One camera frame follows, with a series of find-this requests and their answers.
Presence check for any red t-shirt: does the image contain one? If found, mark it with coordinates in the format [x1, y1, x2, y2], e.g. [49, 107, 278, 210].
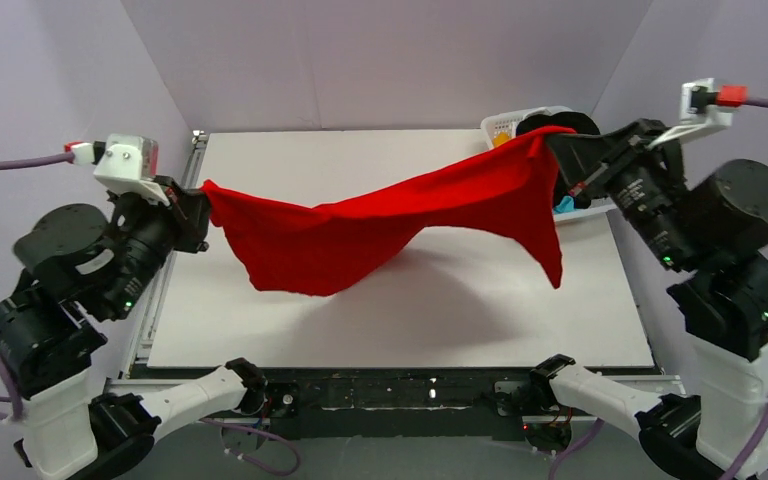
[200, 126, 569, 297]

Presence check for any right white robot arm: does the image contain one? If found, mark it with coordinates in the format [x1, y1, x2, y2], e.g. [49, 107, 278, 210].
[496, 119, 768, 479]

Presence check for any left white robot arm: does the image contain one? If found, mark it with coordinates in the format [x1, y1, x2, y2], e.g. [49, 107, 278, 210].
[0, 177, 267, 479]

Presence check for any black garment in basket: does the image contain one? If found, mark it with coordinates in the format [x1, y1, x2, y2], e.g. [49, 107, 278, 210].
[515, 111, 601, 207]

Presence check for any teal garment in basket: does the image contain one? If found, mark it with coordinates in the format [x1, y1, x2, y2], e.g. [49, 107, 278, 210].
[552, 195, 591, 215]

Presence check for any yellow garment in basket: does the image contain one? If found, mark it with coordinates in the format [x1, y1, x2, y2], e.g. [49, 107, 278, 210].
[492, 132, 511, 148]

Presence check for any white plastic laundry basket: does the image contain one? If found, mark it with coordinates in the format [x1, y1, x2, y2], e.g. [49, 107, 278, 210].
[480, 106, 616, 223]

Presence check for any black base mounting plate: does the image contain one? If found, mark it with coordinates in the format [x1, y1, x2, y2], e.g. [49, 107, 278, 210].
[128, 366, 630, 444]

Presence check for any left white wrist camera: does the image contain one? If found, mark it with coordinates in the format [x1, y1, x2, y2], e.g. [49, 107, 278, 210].
[63, 134, 169, 206]

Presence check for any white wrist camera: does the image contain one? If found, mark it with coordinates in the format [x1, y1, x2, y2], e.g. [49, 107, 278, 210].
[63, 134, 169, 206]
[648, 78, 749, 150]

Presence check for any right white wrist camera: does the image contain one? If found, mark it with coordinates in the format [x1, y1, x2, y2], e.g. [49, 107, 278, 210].
[648, 78, 749, 150]

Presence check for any aluminium frame rail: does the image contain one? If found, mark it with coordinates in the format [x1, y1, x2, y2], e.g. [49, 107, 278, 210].
[82, 131, 713, 480]

